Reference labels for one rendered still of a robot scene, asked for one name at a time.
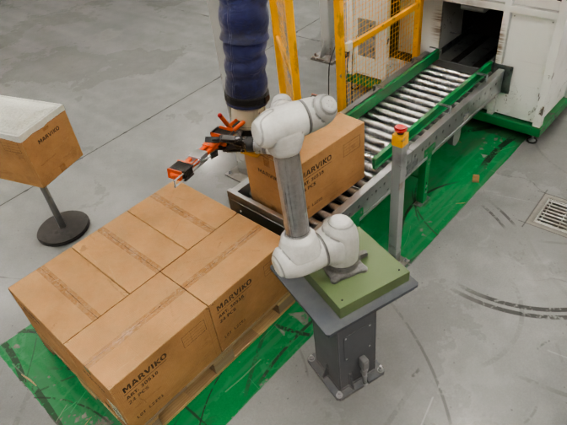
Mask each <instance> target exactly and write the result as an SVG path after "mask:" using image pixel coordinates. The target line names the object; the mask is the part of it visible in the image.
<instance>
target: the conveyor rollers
mask: <svg viewBox="0 0 567 425"><path fill-rule="evenodd" d="M471 76H472V74H470V73H464V72H460V71H457V70H452V69H449V68H445V67H439V66H436V65H432V64H431V65H429V66H428V67H427V68H425V69H424V70H423V71H422V72H420V73H419V74H417V75H416V76H415V77H413V78H412V79H410V80H409V81H408V82H406V83H405V84H404V85H403V86H402V87H400V88H399V89H397V90H396V91H395V92H393V93H392V94H390V95H389V96H388V97H386V98H385V99H384V100H382V101H381V102H380V103H379V104H378V105H376V106H375V107H373V108H372V109H371V110H369V111H368V112H366V113H365V114H363V115H362V116H361V117H360V118H359V119H357V120H360V121H363V122H364V124H365V126H364V133H366V134H369V135H371V136H369V135H366V134H365V135H364V141H365V142H367V143H364V150H365V151H367V152H370V153H373V154H378V153H379V152H380V151H381V150H382V149H381V148H385V147H386V146H387V145H388V144H390V143H391V142H392V135H391V134H393V133H394V132H395V131H394V127H393V126H396V125H398V124H403V125H405V126H407V127H408V128H409V127H410V126H411V125H412V124H413V123H415V122H416V121H417V120H418V119H420V118H421V117H422V116H423V115H425V114H426V113H427V112H428V111H429V110H431V109H432V108H433V107H434V106H436V105H437V104H438V103H439V102H441V101H442V100H443V99H444V98H445V97H446V96H447V95H448V94H450V93H451V92H452V91H453V90H454V89H456V88H457V87H458V86H459V85H461V84H462V83H463V82H464V81H466V80H467V79H468V78H469V77H471ZM485 79H486V78H482V79H481V80H480V81H479V82H478V83H476V84H475V85H474V86H473V87H472V88H471V89H469V90H468V91H467V92H466V93H465V94H464V95H463V96H462V97H461V98H460V99H458V100H457V101H456V102H455V103H454V104H452V105H451V106H452V107H451V108H452V109H453V108H454V107H455V106H456V105H457V104H458V103H460V102H461V101H462V100H463V99H464V98H466V97H467V96H468V95H469V94H470V93H471V92H472V91H473V90H475V88H477V87H478V86H479V85H480V84H481V83H482V82H483V81H485ZM403 107H404V108H403ZM383 108H384V109H383ZM373 112H374V113H373ZM448 112H449V108H448V109H446V110H445V111H444V112H443V113H442V114H440V115H439V116H438V117H437V118H436V119H434V120H433V121H432V122H431V123H430V124H429V125H428V126H427V127H425V130H424V129H423V130H422V131H421V132H420V133H419V134H417V135H416V136H415V137H414V138H413V139H411V140H410V141H411V142H410V141H409V146H410V145H411V144H412V143H413V142H415V141H416V140H417V139H418V138H419V137H420V136H422V135H423V134H424V133H425V132H426V131H427V130H429V129H430V128H431V127H432V126H433V125H434V124H435V123H436V122H437V121H438V120H440V119H441V118H442V117H443V116H444V115H445V114H447V113H448ZM378 114H379V115H378ZM365 117H366V118H365ZM388 117H389V118H388ZM368 118H369V119H368ZM391 118H392V119H391ZM394 119H395V120H394ZM372 120H373V121H372ZM380 122H381V123H380ZM404 122H405V123H404ZM382 123H384V124H382ZM385 124H386V125H385ZM409 124H410V125H409ZM388 125H389V126H388ZM369 126H370V127H369ZM371 127H373V128H371ZM374 128H375V129H374ZM376 129H378V130H376ZM379 130H381V131H383V132H381V131H379ZM386 132H387V133H386ZM388 133H390V134H388ZM418 135H419V136H418ZM372 136H374V137H372ZM377 137H378V138H380V139H378V138H377ZM381 139H383V140H386V141H387V142H386V141H383V140H381ZM389 142H390V143H389ZM368 143H370V144H373V145H376V146H378V147H380V148H378V147H375V146H372V145H370V144H368ZM370 153H366V152H364V160H367V161H369V162H371V163H372V158H373V157H374V156H375V155H373V154H370ZM364 169H365V170H368V171H369V172H372V173H374V174H378V173H379V172H380V171H381V170H382V168H381V167H379V168H378V169H372V164H370V163H367V162H364ZM373 177H374V175H372V174H370V173H368V172H364V178H363V180H367V181H369V180H371V179H372V178H373ZM365 184H366V182H364V181H362V180H360V181H358V182H357V183H356V184H354V186H356V187H358V188H359V189H360V188H361V187H362V186H363V185H365ZM356 191H358V190H356V189H354V188H353V187H350V188H349V189H347V190H346V191H345V192H344V193H346V194H348V195H350V196H352V195H353V194H354V193H355V192H356ZM348 199H349V197H347V196H344V195H342V194H341V195H340V196H338V197H337V198H336V199H334V200H335V201H337V202H341V203H344V202H346V201H347V200H348ZM338 207H340V205H338V204H336V203H334V202H330V203H329V204H327V205H326V206H325V208H327V209H329V210H331V211H333V212H334V211H335V210H336V209H337V208H338ZM314 215H316V216H317V217H319V218H322V219H325V218H327V217H328V216H329V215H330V213H329V212H326V211H324V210H322V209H321V210H320V211H319V212H317V213H316V214H314ZM308 220H309V225H310V226H311V227H313V228H315V227H316V226H317V225H318V224H319V223H321V222H320V221H318V220H316V219H314V218H312V217H310V218H309V219H308Z"/></svg>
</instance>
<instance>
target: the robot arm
mask: <svg viewBox="0 0 567 425"><path fill-rule="evenodd" d="M337 112H338V107H337V102H336V100H335V99H334V98H333V97H332V96H331V95H328V94H318V95H317V96H316V97H314V96H312V97H308V98H304V99H300V100H295V101H292V99H291V98H290V97H289V96H288V95H286V94H277V95H275V96H274V98H273V100H272V103H271V106H270V108H269V109H267V110H265V111H263V112H262V113H261V114H260V115H259V116H257V117H256V118H255V119H254V121H253V122H252V124H251V134H252V137H246V139H243V138H240V136H230V135H219V137H205V142H206V143H219V142H221V143H229V145H228V146H227V145H226V147H224V146H220V145H219V148H218V150H223V152H224V151H225V152H226V153H232V152H242V153H244V152H245V150H246V151H247V152H249V153H254V152H255V153H257V154H270V155H272V156H273V161H274V166H275V172H276V177H277V182H278V191H279V196H280V201H281V207H282V213H283V222H284V227H285V230H284V231H283V232H282V234H281V235H280V241H279V244H278V247H277V248H275V250H274V251H273V254H272V264H273V267H274V269H275V271H276V273H277V274H278V275H279V276H280V277H284V278H298V277H303V276H306V275H309V274H311V273H313V272H316V271H318V270H320V269H322V268H323V270H324V271H325V273H326V274H327V275H328V277H329V278H330V282H331V283H332V284H336V283H338V282H340V281H342V280H344V279H346V278H349V277H352V276H355V275H357V274H360V273H365V272H367V271H368V267H367V266H366V265H364V264H363V263H362V262H361V259H363V258H365V257H366V256H367V255H368V253H367V251H366V250H359V233H358V230H357V227H356V225H355V224H354V222H353V221H352V220H351V219H350V218H349V217H348V216H346V215H344V214H335V215H332V216H331V217H329V218H328V219H326V220H325V222H324V223H323V225H322V226H321V227H320V228H319V229H318V230H317V231H315V230H314V229H312V228H311V227H309V220H308V213H307V206H306V200H305V188H304V181H303V174H302V168H301V161H300V150H301V149H302V144H303V142H304V138H305V136H306V135H308V134H311V133H313V132H315V131H317V130H319V129H321V128H323V127H325V126H327V125H328V124H329V123H331V122H332V121H333V120H334V118H335V116H336V114H337Z"/></svg>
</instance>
